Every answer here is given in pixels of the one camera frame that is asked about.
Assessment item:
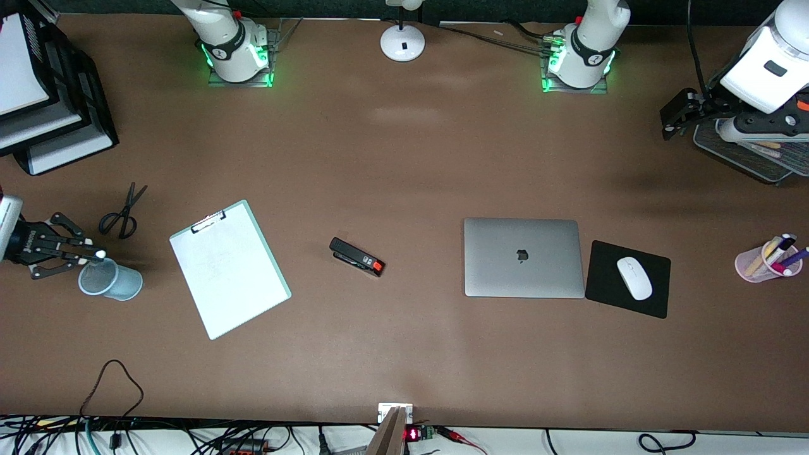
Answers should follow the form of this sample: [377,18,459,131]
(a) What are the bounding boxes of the white paper sheet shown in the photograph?
[171,205,285,339]

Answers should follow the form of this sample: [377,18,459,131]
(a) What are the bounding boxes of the white computer mouse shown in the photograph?
[616,256,654,301]

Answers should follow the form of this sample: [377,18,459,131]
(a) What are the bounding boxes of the black cable bundle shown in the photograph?
[436,19,566,58]

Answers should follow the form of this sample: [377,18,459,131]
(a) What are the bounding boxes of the white paper stack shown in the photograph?
[0,13,54,118]

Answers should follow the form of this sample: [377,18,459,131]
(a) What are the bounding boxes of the teal clipboard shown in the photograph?
[169,199,293,342]

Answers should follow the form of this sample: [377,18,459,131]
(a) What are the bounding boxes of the silver laptop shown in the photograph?
[463,217,586,299]

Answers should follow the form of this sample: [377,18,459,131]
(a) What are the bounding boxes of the white power outlet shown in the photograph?
[377,403,413,425]

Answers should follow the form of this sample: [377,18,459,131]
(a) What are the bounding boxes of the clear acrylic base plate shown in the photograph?
[540,38,609,95]
[207,18,303,88]

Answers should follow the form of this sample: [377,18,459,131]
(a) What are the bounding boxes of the pink mesh pen cup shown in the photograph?
[734,237,803,284]

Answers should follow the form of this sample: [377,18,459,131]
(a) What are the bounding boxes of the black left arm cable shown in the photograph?
[686,0,714,99]

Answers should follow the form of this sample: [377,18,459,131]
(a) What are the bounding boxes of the white round lamp base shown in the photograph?
[379,0,426,63]

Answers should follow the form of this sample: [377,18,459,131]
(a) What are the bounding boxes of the black wire mesh tray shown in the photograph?
[692,120,809,186]

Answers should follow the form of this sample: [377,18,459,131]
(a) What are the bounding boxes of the white black-capped marker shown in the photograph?
[767,233,798,266]

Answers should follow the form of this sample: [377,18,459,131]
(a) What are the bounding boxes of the black looped thin cable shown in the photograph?
[79,359,145,423]

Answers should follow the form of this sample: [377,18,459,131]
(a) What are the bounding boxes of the black tiered document tray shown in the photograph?
[0,11,119,176]

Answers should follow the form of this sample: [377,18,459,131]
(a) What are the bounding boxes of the beige pencil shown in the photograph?
[745,237,783,277]

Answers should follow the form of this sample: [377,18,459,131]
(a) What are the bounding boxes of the purple marker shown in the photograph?
[779,246,809,271]

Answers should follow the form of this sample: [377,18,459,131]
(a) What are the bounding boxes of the blue mesh pen cup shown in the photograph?
[78,256,144,302]

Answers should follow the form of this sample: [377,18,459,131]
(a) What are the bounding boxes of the black orange stapler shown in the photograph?
[329,237,386,277]

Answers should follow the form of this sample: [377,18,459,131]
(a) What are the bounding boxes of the wooden post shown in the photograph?
[365,406,408,455]

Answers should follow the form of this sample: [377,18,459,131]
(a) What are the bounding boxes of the black scissors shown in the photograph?
[98,182,149,241]

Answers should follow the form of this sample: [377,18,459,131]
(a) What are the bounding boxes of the tangled black cables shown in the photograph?
[0,414,380,455]

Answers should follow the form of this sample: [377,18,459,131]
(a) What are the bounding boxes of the black orange power strip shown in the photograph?
[218,438,272,455]

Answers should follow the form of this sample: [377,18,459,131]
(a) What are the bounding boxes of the red wire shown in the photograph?
[436,427,489,455]

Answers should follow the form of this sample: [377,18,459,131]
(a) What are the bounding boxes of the black mouse pad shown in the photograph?
[585,240,672,320]

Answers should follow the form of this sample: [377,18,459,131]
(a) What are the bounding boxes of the black coiled cable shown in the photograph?
[637,430,697,455]

